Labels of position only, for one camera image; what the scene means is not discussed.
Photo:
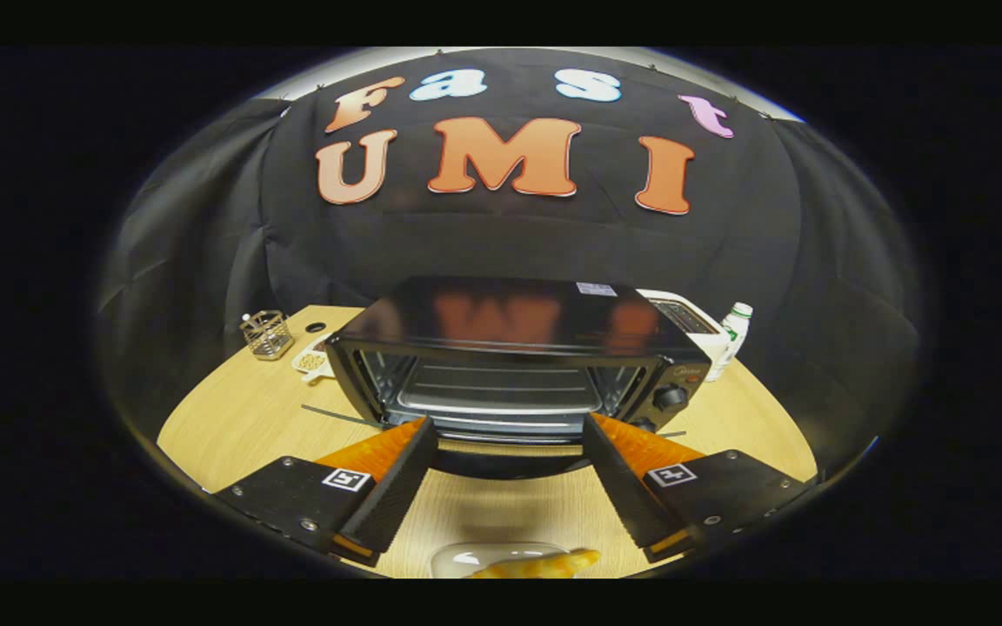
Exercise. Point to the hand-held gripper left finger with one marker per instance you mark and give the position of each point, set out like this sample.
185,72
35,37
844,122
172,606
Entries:
397,496

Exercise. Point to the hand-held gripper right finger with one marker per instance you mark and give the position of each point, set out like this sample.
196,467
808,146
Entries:
623,487

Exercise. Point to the white plate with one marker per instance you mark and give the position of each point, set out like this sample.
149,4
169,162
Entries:
466,556

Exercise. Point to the white bottle green label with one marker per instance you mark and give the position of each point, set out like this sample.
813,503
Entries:
734,335

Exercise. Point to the white pop-up toaster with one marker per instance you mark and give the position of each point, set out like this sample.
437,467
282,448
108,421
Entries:
701,335

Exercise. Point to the white divided snack dish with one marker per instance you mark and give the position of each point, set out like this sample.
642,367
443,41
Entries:
313,359

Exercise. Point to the golden croissant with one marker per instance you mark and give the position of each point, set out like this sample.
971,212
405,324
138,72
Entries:
544,567

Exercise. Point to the black toaster oven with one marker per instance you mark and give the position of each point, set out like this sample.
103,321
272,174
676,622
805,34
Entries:
518,322

